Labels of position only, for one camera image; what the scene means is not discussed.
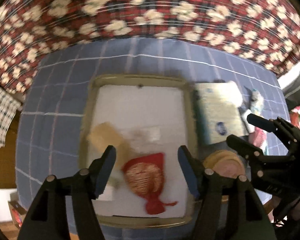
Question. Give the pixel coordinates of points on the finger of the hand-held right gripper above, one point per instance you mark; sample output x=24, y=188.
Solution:
x=265, y=126
x=242, y=145

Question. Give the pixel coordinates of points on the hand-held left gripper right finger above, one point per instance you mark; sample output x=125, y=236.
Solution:
x=187, y=170

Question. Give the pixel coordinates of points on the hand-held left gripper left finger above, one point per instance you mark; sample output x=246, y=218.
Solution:
x=104, y=170

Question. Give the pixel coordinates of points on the cotton swab pack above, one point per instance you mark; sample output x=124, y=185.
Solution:
x=257, y=101

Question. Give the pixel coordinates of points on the tan sponge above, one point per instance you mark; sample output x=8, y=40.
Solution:
x=104, y=136

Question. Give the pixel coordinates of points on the onion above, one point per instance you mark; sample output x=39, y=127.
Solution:
x=145, y=177

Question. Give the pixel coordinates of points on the gold rectangular tray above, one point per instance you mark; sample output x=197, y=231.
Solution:
x=191, y=120

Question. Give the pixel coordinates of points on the pink striped white cloth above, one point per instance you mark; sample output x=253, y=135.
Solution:
x=260, y=140

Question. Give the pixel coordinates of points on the pale blue-dotted tissue box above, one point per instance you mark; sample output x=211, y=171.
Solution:
x=220, y=112

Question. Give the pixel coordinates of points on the white foam tray liner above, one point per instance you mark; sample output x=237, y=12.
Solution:
x=140, y=107

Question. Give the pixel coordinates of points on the blue checked tablecloth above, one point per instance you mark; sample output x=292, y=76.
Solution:
x=59, y=105

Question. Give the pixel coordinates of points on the small red printed carton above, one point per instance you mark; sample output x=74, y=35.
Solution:
x=16, y=213

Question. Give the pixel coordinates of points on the white checked cloth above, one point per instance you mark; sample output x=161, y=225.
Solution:
x=2, y=115

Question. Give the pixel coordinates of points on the red plaid bear-print blanket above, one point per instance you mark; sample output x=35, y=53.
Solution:
x=150, y=5

